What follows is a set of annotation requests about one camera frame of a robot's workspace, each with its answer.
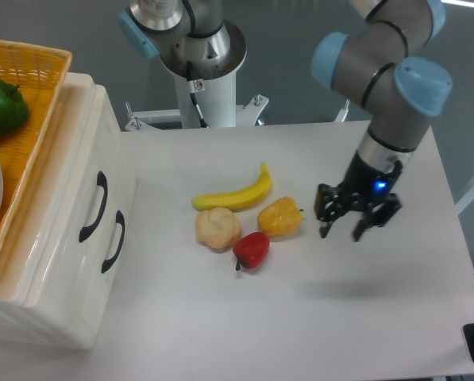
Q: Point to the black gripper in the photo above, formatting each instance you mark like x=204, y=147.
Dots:
x=364, y=188

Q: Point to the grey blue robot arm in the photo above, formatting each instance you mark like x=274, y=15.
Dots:
x=378, y=71

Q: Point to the white drawer cabinet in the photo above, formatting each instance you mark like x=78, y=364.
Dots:
x=55, y=323

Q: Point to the yellow bell pepper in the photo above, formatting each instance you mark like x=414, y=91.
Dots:
x=280, y=217

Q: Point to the red bell pepper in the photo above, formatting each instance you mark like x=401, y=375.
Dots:
x=251, y=250

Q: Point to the yellow banana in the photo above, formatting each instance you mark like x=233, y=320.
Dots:
x=237, y=199

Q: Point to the beige cream puff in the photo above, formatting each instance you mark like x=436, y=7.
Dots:
x=217, y=228

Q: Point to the orange woven basket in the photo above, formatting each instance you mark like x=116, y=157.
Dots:
x=40, y=73

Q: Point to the green bell pepper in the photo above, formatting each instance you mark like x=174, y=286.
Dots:
x=13, y=110

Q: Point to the black lower drawer handle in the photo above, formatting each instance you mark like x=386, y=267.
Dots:
x=116, y=243

